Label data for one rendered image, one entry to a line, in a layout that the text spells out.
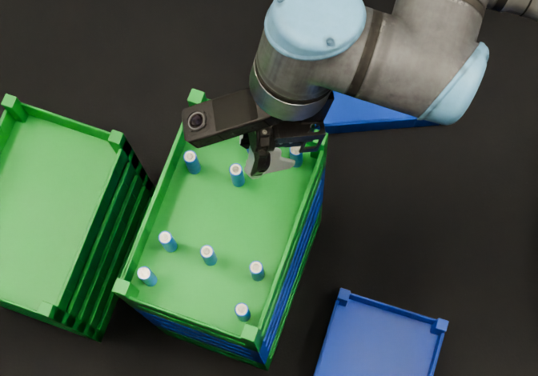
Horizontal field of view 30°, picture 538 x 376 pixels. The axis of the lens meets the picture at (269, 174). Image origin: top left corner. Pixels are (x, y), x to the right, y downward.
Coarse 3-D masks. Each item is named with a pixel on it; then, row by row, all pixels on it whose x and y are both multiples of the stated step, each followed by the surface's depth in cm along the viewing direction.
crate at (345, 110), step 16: (336, 96) 197; (336, 112) 196; (352, 112) 196; (368, 112) 196; (384, 112) 195; (400, 112) 195; (336, 128) 192; (352, 128) 193; (368, 128) 193; (384, 128) 194
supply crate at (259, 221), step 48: (192, 96) 139; (192, 192) 143; (240, 192) 143; (288, 192) 142; (144, 240) 140; (192, 240) 141; (240, 240) 141; (288, 240) 136; (144, 288) 140; (192, 288) 139; (240, 288) 139; (240, 336) 130
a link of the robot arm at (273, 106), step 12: (252, 72) 107; (252, 84) 108; (252, 96) 109; (264, 96) 106; (264, 108) 108; (276, 108) 107; (288, 108) 106; (300, 108) 106; (312, 108) 107; (288, 120) 109; (300, 120) 109
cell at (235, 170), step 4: (232, 164) 137; (236, 164) 137; (232, 168) 137; (236, 168) 137; (240, 168) 137; (232, 172) 137; (236, 172) 137; (240, 172) 137; (232, 176) 138; (236, 176) 137; (240, 176) 138; (232, 180) 140; (236, 180) 139; (240, 180) 140; (244, 180) 142; (236, 184) 141; (240, 184) 142
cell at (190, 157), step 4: (188, 152) 138; (192, 152) 138; (184, 156) 138; (188, 156) 138; (192, 156) 138; (196, 156) 138; (184, 160) 138; (188, 160) 138; (192, 160) 138; (196, 160) 138; (188, 164) 138; (192, 164) 138; (196, 164) 140; (188, 168) 141; (192, 168) 140; (196, 168) 141; (200, 168) 143; (192, 172) 142; (196, 172) 143
